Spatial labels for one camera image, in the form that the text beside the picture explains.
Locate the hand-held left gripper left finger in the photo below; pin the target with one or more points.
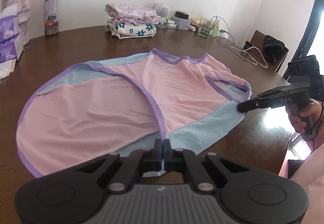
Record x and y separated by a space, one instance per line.
157 155

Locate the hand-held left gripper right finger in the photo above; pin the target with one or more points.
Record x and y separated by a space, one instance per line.
168 155

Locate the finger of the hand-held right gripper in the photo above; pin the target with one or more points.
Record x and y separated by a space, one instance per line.
273 92
253 105

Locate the pink blue mesh vest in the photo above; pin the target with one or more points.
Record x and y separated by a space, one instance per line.
101 112

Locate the person's right forearm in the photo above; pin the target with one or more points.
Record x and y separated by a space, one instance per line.
316 175

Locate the person's right hand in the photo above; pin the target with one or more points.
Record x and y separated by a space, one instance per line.
313 110

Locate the black bag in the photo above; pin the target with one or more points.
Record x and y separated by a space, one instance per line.
273 48

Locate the black phone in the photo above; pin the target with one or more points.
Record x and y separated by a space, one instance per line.
248 45

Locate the brown box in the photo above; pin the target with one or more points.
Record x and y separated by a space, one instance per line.
258 39

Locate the white power adapter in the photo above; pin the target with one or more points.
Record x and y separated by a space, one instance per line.
225 34

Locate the green spray bottle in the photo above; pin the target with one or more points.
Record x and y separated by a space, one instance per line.
214 31

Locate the glass cup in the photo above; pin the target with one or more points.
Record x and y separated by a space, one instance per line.
205 31

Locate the red white small tube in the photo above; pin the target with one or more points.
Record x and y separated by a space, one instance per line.
194 28

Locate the yellow small packet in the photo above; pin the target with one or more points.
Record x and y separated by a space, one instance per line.
195 21

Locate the small plastic box with items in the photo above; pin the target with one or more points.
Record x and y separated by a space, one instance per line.
182 23

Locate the black charger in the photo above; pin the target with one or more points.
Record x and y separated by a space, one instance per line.
181 15

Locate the green white small packet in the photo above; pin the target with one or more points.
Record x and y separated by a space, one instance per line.
170 21

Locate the folded cream teal-flower garment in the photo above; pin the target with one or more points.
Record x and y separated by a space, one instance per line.
131 30

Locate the white robot-shaped speaker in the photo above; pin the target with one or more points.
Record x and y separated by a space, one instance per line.
163 8

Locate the folded pink floral garment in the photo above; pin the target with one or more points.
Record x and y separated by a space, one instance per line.
126 11

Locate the tea bottle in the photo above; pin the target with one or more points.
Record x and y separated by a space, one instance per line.
52 18

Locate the purple tissue pack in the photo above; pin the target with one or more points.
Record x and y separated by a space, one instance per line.
7 53
8 31

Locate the black door frame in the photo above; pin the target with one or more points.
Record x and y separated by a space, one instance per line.
310 29

